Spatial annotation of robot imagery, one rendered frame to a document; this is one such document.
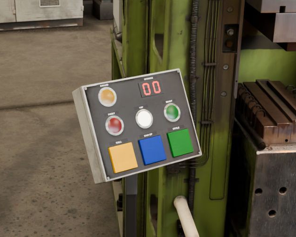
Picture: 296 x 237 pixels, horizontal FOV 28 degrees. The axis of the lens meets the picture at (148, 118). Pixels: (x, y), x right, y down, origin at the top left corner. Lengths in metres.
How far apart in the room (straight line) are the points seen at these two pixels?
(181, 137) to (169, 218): 0.56
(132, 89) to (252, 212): 0.65
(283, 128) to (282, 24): 0.36
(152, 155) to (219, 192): 0.59
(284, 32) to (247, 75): 0.57
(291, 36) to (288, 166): 0.44
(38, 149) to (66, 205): 0.77
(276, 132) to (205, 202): 0.42
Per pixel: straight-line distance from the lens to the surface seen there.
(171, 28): 1.98
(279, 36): 1.92
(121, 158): 1.68
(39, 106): 4.81
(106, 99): 1.69
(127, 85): 1.74
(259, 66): 2.46
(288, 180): 2.07
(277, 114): 2.10
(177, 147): 1.78
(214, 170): 2.21
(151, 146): 1.73
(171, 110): 1.79
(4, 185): 3.67
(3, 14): 7.07
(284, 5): 1.90
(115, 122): 1.69
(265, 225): 2.14
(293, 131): 2.06
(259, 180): 2.03
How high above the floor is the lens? 1.77
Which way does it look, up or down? 23 degrees down
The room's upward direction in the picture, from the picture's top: 1 degrees clockwise
